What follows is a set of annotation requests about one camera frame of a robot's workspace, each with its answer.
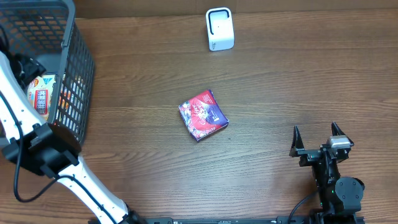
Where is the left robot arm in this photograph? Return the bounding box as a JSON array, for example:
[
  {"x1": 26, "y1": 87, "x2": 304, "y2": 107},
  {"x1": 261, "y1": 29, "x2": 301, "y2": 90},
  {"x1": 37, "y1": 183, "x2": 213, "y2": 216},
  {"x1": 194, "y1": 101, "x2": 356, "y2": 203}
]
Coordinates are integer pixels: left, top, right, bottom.
[{"x1": 1, "y1": 54, "x2": 145, "y2": 223}]

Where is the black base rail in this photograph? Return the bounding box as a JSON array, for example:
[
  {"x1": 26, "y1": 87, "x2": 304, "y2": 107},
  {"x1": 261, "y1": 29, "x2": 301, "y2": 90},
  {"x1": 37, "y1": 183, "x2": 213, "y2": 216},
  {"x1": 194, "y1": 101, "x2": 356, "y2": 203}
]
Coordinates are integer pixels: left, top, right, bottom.
[{"x1": 88, "y1": 216, "x2": 365, "y2": 224}]

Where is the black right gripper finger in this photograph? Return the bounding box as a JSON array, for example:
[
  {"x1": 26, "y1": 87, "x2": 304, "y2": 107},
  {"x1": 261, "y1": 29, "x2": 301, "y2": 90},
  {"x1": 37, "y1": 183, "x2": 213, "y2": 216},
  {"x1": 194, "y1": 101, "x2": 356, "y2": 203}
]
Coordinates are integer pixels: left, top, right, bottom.
[
  {"x1": 331, "y1": 121, "x2": 354, "y2": 146},
  {"x1": 289, "y1": 126, "x2": 304, "y2": 156}
]

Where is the grey plastic mesh basket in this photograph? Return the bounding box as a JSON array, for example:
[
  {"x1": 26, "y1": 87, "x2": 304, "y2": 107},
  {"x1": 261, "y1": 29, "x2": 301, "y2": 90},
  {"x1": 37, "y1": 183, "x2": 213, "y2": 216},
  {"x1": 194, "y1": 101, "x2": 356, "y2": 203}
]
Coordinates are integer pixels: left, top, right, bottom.
[{"x1": 1, "y1": 0, "x2": 95, "y2": 144}]

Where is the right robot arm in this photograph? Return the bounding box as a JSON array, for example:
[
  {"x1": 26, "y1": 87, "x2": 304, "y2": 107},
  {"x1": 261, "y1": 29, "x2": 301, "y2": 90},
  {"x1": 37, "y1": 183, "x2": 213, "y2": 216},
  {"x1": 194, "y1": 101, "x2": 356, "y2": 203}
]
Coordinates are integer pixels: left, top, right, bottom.
[{"x1": 288, "y1": 122, "x2": 365, "y2": 223}]

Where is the white barcode scanner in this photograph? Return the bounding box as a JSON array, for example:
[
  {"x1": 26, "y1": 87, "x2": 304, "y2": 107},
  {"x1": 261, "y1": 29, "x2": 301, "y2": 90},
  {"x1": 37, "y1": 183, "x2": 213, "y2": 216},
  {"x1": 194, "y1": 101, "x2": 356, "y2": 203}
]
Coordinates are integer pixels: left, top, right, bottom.
[{"x1": 205, "y1": 7, "x2": 234, "y2": 52}]

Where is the red purple snack packet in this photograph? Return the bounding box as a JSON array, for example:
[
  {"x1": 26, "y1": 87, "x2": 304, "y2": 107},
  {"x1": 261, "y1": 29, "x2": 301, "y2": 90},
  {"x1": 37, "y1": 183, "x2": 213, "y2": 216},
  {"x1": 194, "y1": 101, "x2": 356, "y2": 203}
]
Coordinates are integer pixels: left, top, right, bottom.
[{"x1": 178, "y1": 90, "x2": 229, "y2": 142}]

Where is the white orange snack bag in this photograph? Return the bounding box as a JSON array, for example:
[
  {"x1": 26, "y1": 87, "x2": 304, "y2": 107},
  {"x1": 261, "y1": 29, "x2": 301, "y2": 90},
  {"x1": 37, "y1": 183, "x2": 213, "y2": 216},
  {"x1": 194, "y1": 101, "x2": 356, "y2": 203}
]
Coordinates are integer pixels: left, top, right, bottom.
[{"x1": 27, "y1": 73, "x2": 57, "y2": 121}]

